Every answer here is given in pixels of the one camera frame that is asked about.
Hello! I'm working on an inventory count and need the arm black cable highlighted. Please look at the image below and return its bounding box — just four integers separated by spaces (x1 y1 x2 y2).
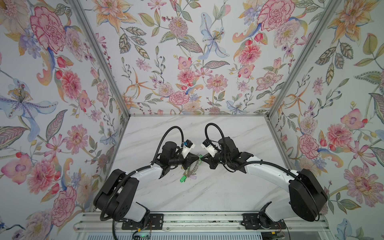
151 125 185 166
204 122 229 163

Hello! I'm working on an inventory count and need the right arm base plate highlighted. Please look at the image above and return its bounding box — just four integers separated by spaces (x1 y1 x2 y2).
241 213 287 230

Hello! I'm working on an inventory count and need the green key tag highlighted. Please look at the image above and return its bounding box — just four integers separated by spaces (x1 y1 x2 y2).
180 176 188 183

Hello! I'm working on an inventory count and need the aluminium mounting rail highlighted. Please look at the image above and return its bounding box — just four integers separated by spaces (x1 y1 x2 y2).
74 212 330 233

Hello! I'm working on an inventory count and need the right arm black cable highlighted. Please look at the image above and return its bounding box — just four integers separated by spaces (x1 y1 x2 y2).
204 122 229 163

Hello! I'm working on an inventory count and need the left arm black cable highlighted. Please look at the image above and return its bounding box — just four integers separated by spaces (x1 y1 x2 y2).
151 125 185 166

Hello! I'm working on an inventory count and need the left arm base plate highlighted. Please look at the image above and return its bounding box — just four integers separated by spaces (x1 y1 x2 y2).
122 214 164 231

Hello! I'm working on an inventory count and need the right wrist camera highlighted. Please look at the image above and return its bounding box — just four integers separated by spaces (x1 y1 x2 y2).
201 139 218 157

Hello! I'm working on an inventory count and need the round metal key organizer disc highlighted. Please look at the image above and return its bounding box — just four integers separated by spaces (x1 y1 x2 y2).
183 155 202 180

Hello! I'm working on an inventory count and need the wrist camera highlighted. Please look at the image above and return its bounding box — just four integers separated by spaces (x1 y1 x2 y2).
201 139 218 157
181 140 196 159

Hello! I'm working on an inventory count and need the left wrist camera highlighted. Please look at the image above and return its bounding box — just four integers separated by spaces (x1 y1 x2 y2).
181 140 196 159

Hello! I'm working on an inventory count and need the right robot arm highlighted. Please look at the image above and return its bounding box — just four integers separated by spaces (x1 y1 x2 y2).
201 137 328 225

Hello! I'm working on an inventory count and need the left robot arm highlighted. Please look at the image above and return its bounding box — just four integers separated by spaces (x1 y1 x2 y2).
94 140 200 223

